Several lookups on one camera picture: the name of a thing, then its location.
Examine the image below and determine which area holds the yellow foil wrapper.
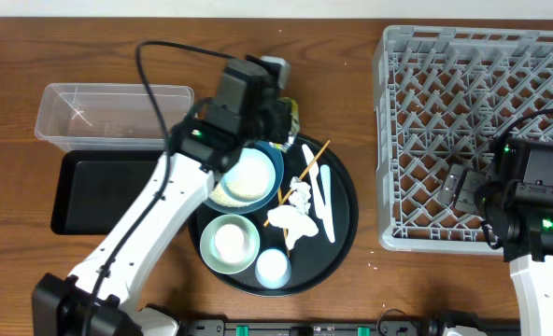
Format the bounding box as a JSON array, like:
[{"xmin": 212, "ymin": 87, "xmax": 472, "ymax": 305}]
[{"xmin": 277, "ymin": 97, "xmax": 301, "ymax": 153}]

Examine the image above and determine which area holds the white plate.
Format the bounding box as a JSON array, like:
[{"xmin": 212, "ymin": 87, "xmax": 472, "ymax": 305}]
[{"xmin": 220, "ymin": 148, "xmax": 276, "ymax": 203}]

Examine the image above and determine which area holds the blue plate with rice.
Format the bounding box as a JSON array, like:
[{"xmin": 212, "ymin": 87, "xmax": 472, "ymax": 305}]
[{"xmin": 205, "ymin": 142, "xmax": 284, "ymax": 215}]

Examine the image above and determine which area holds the white napkin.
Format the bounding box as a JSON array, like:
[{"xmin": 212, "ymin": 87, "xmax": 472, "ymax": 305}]
[{"xmin": 267, "ymin": 177, "xmax": 319, "ymax": 250}]

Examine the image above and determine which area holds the white cup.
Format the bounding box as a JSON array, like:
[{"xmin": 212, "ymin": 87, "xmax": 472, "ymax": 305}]
[{"xmin": 214, "ymin": 223, "xmax": 248, "ymax": 264}]

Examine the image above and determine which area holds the light blue cup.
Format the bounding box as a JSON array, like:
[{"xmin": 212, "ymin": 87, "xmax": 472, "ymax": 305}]
[{"xmin": 255, "ymin": 248, "xmax": 291, "ymax": 289}]

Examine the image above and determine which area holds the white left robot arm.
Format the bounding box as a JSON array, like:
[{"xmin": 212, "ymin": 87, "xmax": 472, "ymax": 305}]
[{"xmin": 32, "ymin": 98, "xmax": 299, "ymax": 335}]

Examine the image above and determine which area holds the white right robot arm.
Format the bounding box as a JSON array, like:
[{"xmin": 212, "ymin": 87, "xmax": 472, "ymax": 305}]
[{"xmin": 440, "ymin": 162, "xmax": 553, "ymax": 335}]

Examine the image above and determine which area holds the grey dishwasher rack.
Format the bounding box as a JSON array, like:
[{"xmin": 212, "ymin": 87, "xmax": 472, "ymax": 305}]
[{"xmin": 373, "ymin": 25, "xmax": 553, "ymax": 255}]

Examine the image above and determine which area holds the white plastic spoon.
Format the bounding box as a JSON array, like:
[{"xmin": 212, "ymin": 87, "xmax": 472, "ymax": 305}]
[{"xmin": 320, "ymin": 164, "xmax": 335, "ymax": 244}]

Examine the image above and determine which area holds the round black tray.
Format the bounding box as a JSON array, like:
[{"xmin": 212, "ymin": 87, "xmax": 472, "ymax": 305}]
[{"xmin": 189, "ymin": 134, "xmax": 359, "ymax": 297}]

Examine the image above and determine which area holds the green bowl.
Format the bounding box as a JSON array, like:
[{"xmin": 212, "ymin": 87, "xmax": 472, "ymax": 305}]
[{"xmin": 199, "ymin": 215, "xmax": 261, "ymax": 274}]

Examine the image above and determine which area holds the black rectangular tray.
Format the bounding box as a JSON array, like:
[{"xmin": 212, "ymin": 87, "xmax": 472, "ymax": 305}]
[{"xmin": 50, "ymin": 150, "xmax": 162, "ymax": 235}]

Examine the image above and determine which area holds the clear plastic bin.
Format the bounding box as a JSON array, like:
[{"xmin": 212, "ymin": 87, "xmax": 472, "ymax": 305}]
[{"xmin": 34, "ymin": 82, "xmax": 195, "ymax": 153}]

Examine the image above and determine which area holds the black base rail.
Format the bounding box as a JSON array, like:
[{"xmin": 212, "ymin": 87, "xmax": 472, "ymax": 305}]
[{"xmin": 135, "ymin": 307, "xmax": 520, "ymax": 336}]

